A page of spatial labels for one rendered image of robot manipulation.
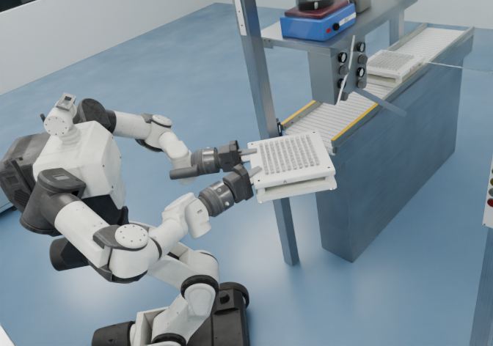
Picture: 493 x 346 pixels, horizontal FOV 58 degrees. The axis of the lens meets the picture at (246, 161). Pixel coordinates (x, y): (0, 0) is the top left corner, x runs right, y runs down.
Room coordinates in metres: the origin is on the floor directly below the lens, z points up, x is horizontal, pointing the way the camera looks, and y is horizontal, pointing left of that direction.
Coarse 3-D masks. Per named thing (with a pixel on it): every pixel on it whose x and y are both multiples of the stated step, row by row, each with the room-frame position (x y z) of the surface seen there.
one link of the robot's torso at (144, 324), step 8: (144, 312) 1.29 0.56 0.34; (152, 312) 1.29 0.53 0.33; (136, 320) 1.26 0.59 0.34; (144, 320) 1.26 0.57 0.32; (152, 320) 1.29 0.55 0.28; (136, 328) 1.21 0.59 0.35; (144, 328) 1.23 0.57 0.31; (152, 328) 1.29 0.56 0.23; (136, 336) 1.18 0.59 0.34; (144, 336) 1.20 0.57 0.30; (136, 344) 1.14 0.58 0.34; (144, 344) 1.17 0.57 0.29; (152, 344) 1.13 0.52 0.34; (160, 344) 1.12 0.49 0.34; (168, 344) 1.11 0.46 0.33; (176, 344) 1.12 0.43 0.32
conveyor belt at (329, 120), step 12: (372, 84) 1.96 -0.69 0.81; (348, 96) 1.89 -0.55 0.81; (360, 96) 1.87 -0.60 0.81; (324, 108) 1.83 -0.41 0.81; (336, 108) 1.80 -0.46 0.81; (348, 108) 1.78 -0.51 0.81; (360, 108) 1.75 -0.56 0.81; (300, 120) 1.77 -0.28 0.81; (312, 120) 1.74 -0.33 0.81; (324, 120) 1.72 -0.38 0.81; (336, 120) 1.70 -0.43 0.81; (348, 120) 1.68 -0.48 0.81; (288, 132) 1.69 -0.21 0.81; (300, 132) 1.67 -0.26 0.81; (324, 132) 1.62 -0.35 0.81; (336, 132) 1.60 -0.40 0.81; (324, 144) 1.54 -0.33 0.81
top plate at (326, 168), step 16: (256, 144) 1.29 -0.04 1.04; (320, 144) 1.21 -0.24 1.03; (256, 160) 1.19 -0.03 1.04; (272, 160) 1.18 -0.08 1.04; (320, 160) 1.12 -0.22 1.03; (256, 176) 1.11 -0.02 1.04; (272, 176) 1.09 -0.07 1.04; (288, 176) 1.07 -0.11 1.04; (304, 176) 1.06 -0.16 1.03; (320, 176) 1.06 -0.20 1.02
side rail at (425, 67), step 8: (432, 64) 2.01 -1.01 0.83; (416, 72) 1.92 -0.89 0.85; (424, 72) 1.95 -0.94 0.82; (408, 80) 1.86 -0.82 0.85; (400, 88) 1.81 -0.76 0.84; (384, 96) 1.75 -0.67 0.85; (392, 96) 1.77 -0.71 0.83; (360, 120) 1.61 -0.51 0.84; (352, 128) 1.57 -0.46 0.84; (344, 136) 1.53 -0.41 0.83; (336, 144) 1.50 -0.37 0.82
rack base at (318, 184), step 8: (288, 184) 1.09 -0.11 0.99; (296, 184) 1.09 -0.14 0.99; (304, 184) 1.08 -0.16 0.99; (312, 184) 1.07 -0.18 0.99; (320, 184) 1.06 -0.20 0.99; (328, 184) 1.06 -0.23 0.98; (336, 184) 1.06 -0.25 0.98; (256, 192) 1.09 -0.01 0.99; (272, 192) 1.07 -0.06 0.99; (280, 192) 1.07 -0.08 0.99; (288, 192) 1.06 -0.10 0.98; (296, 192) 1.06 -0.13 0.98; (304, 192) 1.06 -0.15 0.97; (264, 200) 1.07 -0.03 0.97
